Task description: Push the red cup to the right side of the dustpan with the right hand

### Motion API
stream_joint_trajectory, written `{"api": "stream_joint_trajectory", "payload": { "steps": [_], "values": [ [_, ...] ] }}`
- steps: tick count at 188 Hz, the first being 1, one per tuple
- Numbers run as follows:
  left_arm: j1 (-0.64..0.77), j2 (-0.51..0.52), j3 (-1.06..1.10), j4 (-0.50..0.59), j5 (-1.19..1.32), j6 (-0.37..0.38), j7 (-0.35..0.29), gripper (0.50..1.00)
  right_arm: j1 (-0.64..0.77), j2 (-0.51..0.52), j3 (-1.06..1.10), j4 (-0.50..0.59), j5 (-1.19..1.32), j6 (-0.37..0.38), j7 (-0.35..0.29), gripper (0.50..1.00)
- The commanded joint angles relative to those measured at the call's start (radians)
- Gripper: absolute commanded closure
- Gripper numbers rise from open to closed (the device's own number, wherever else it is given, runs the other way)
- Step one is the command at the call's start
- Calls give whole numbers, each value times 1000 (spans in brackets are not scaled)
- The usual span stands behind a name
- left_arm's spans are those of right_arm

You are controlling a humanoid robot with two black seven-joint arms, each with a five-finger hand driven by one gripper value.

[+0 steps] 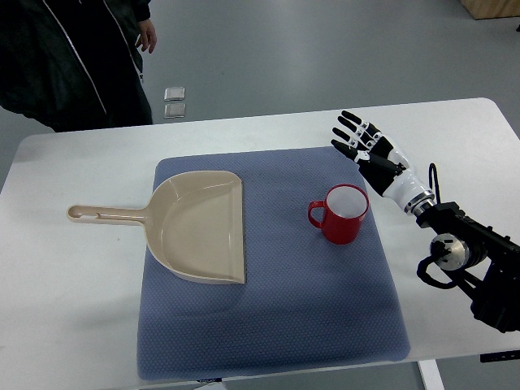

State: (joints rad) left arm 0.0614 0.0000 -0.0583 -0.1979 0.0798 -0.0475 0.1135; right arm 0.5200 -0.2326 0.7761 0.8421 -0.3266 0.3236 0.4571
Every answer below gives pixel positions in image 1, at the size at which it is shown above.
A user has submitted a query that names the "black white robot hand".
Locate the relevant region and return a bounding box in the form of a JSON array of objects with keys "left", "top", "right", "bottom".
[{"left": 331, "top": 110, "right": 436, "bottom": 216}]

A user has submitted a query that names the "person's bare hand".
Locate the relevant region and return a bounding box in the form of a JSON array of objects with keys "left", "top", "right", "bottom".
[{"left": 135, "top": 19, "right": 158, "bottom": 54}]

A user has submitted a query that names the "red cup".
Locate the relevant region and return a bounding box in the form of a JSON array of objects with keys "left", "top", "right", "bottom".
[{"left": 307, "top": 184, "right": 370, "bottom": 245}]

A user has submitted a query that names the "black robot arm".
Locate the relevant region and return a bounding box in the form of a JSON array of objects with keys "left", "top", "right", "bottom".
[{"left": 414, "top": 163, "right": 519, "bottom": 333}]

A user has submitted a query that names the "beige plastic dustpan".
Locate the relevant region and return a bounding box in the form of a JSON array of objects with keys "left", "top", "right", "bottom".
[{"left": 67, "top": 171, "right": 246, "bottom": 284}]

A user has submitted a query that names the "upper metal floor plate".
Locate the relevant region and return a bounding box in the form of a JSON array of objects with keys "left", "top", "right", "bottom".
[{"left": 163, "top": 87, "right": 185, "bottom": 102}]

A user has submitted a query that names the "metal floor plate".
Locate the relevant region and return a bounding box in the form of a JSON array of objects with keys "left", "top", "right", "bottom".
[
  {"left": 163, "top": 87, "right": 185, "bottom": 102},
  {"left": 163, "top": 102, "right": 186, "bottom": 119}
]

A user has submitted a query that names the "lower metal floor plate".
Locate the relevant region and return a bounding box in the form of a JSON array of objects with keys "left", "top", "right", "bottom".
[{"left": 163, "top": 102, "right": 186, "bottom": 119}]

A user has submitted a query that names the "person in black jacket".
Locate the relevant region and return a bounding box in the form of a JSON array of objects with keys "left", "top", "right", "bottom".
[{"left": 1, "top": 1, "right": 153, "bottom": 132}]

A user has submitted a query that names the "blue textured mat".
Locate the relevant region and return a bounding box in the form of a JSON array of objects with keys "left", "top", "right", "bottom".
[{"left": 137, "top": 146, "right": 410, "bottom": 380}]

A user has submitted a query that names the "wooden box corner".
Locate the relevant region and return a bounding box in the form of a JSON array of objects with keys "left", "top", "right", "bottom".
[{"left": 460, "top": 0, "right": 519, "bottom": 20}]

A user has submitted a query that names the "white table leg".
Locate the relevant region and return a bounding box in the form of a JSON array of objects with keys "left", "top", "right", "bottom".
[{"left": 418, "top": 359, "right": 444, "bottom": 390}]

